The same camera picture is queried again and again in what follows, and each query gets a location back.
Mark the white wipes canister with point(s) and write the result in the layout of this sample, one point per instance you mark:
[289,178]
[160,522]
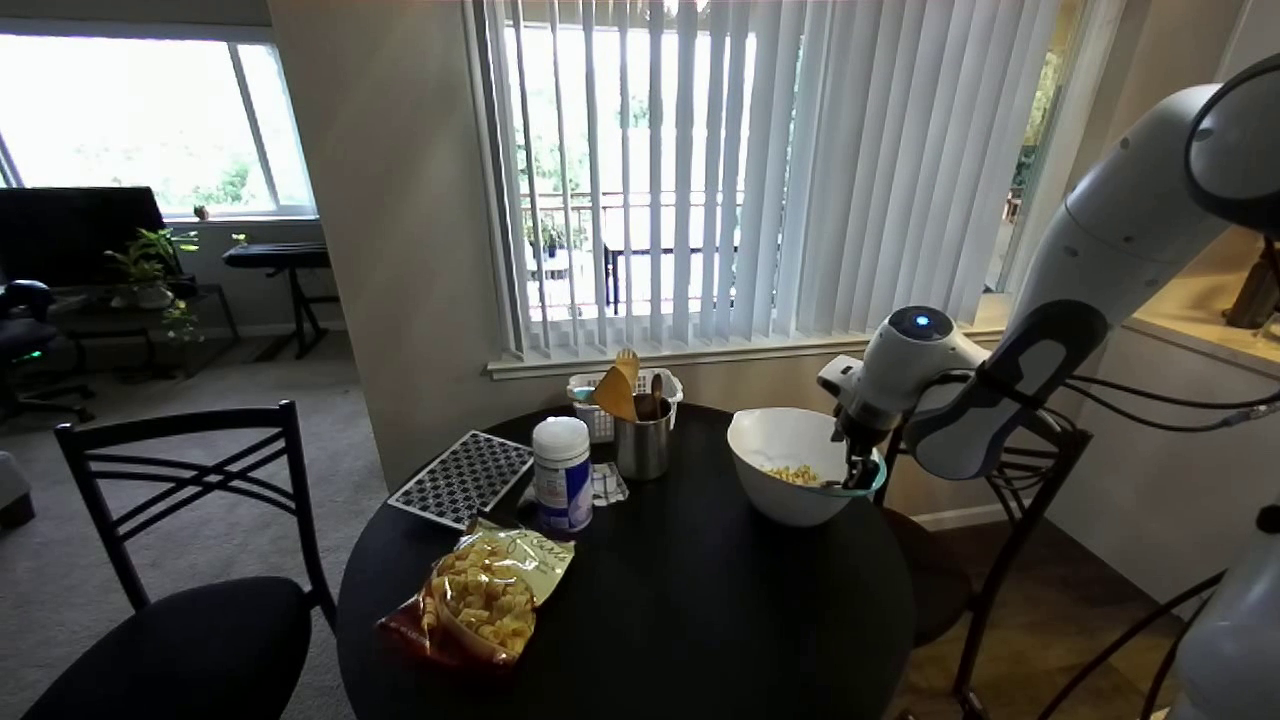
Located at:
[561,474]

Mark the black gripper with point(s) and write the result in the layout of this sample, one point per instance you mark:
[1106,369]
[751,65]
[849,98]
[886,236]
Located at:
[859,430]

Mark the black monitor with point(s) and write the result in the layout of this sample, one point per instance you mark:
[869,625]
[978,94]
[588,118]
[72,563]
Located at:
[70,233]

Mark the black white patterned trivet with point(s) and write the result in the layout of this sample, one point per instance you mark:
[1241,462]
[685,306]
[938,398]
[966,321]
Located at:
[465,478]

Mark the metal utensil cup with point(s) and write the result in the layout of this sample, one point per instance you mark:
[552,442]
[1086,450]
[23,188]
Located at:
[643,442]

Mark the white bowl with teal rim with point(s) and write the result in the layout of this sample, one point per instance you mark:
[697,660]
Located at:
[767,436]

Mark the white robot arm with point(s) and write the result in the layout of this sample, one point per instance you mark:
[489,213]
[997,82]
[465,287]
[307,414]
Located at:
[1183,174]

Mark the black metal chair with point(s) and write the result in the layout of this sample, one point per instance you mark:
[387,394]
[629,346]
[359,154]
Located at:
[204,522]

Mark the yellow chip bag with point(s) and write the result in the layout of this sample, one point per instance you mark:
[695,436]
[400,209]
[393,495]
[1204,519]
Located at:
[476,602]

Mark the white vertical blinds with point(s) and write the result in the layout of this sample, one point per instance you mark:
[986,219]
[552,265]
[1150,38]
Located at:
[710,174]

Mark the round black table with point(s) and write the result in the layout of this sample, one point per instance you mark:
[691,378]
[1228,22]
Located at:
[681,607]

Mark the wooden spatula in cup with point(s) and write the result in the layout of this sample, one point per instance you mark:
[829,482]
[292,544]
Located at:
[617,387]

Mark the cereal pieces in bowl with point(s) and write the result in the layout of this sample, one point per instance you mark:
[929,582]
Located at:
[799,474]

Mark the potted green plant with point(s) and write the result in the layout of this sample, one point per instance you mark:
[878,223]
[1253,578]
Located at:
[148,279]

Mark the black keyboard stand bench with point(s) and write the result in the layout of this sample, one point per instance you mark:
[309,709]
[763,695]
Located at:
[289,296]

